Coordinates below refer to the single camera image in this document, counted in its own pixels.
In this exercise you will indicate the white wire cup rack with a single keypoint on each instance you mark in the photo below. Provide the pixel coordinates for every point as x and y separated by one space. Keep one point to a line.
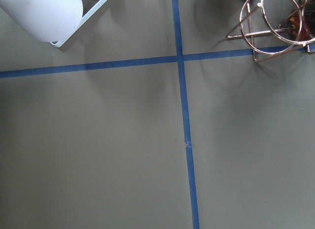
90 7

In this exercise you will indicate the copper wire bottle rack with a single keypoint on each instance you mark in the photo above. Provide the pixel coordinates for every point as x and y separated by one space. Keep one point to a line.
263 26

